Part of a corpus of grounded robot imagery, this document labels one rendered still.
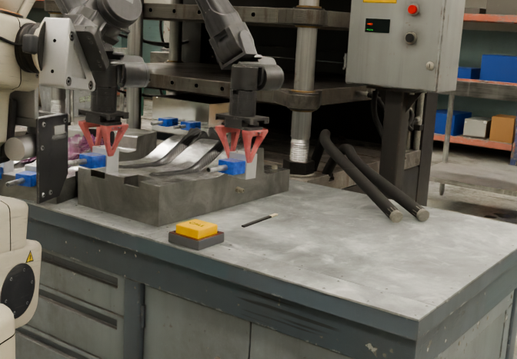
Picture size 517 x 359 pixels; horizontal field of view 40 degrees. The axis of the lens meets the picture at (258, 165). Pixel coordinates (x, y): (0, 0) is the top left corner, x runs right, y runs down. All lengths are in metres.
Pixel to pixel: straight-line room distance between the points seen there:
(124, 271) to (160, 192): 0.21
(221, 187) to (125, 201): 0.23
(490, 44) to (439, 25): 6.16
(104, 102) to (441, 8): 0.99
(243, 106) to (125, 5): 0.34
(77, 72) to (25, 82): 0.10
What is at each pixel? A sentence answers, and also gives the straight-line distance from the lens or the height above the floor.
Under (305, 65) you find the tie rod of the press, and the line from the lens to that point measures 2.14.
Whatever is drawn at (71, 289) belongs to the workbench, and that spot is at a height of 0.59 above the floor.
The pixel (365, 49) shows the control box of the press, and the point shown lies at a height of 1.18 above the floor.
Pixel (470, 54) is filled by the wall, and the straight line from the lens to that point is 8.31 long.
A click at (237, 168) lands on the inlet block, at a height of 0.93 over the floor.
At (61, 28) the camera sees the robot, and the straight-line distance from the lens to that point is 1.22.
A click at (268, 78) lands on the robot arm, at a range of 1.53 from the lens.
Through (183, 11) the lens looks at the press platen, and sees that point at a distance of 2.53.
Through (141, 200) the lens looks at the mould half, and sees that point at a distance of 1.55.
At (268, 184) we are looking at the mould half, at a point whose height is 0.83.
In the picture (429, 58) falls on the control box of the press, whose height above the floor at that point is 1.17.
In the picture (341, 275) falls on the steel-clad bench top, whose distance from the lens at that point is 1.30.
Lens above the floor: 1.23
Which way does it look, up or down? 11 degrees down
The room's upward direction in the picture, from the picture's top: 3 degrees clockwise
